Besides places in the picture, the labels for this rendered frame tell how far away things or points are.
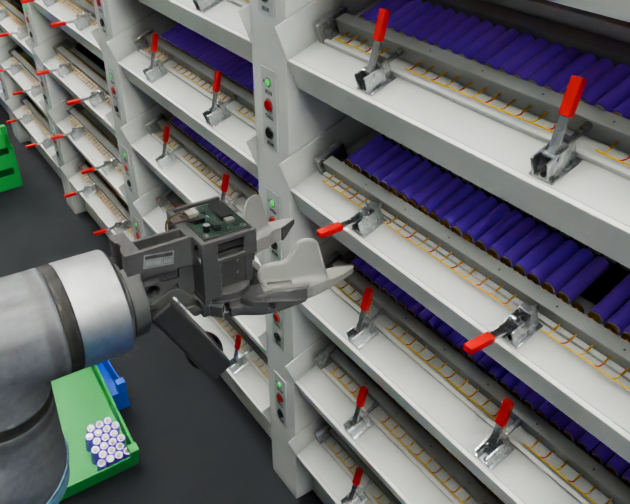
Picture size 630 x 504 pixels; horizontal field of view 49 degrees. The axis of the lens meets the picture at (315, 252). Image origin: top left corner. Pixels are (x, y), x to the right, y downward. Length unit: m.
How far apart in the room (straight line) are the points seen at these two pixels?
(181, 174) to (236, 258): 0.92
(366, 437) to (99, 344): 0.69
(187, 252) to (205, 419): 1.13
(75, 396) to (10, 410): 1.12
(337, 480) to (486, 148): 0.82
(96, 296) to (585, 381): 0.48
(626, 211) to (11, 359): 0.50
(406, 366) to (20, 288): 0.60
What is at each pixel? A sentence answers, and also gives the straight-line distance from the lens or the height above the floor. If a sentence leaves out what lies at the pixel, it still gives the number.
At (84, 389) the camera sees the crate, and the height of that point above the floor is 0.08.
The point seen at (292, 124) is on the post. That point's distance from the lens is 1.01.
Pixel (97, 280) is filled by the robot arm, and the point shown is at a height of 0.91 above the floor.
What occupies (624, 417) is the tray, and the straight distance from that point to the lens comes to 0.74.
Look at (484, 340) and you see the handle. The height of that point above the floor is 0.76.
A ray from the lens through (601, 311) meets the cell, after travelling 0.78.
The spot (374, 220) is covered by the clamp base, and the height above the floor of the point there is 0.75.
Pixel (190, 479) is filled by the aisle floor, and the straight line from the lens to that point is 1.59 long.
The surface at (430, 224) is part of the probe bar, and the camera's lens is 0.89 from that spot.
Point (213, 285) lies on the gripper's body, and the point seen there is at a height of 0.88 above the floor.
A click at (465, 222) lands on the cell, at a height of 0.78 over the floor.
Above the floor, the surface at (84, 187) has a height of 0.18.
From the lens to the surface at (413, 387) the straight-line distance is 0.99.
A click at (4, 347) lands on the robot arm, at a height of 0.89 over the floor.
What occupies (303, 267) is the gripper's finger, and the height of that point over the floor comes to 0.87.
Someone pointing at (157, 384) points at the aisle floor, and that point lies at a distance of 1.80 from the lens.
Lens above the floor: 1.23
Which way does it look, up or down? 34 degrees down
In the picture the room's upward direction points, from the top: straight up
